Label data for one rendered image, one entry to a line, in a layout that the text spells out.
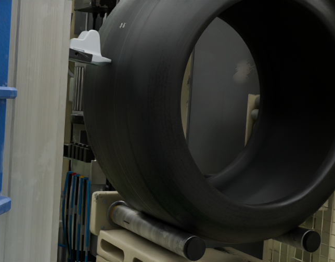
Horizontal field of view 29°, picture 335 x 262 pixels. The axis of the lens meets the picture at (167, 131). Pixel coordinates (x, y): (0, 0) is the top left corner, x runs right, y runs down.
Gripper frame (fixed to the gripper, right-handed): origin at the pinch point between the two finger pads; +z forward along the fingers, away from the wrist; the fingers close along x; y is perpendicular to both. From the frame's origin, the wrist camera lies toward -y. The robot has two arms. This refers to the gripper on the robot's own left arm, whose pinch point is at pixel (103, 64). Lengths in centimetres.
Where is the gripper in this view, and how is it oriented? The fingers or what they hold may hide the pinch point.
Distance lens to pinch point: 121.5
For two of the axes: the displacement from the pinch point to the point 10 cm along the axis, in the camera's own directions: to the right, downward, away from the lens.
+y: 1.7, -9.8, 0.1
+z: 8.6, 1.5, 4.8
